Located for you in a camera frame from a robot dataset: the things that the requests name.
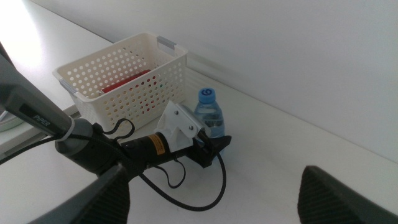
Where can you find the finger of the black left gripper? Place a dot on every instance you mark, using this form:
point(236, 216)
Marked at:
point(220, 143)

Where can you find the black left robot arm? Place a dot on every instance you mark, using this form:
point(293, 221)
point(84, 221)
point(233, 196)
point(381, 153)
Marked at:
point(31, 105)

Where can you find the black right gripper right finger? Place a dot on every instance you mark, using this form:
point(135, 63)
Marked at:
point(335, 199)

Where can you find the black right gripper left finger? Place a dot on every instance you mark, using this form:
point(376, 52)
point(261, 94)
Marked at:
point(99, 199)

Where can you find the small water bottle blue cap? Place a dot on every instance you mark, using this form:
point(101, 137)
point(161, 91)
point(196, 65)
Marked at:
point(211, 115)

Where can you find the white perforated plastic basket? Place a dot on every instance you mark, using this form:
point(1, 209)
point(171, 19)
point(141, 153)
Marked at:
point(124, 65)

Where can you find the pale round base plate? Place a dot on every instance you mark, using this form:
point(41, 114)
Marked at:
point(9, 121)

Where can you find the red soda can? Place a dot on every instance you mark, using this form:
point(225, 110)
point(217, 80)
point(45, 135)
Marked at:
point(124, 81)

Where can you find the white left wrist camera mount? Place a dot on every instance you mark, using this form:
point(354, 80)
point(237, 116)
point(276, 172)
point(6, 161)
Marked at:
point(178, 127)

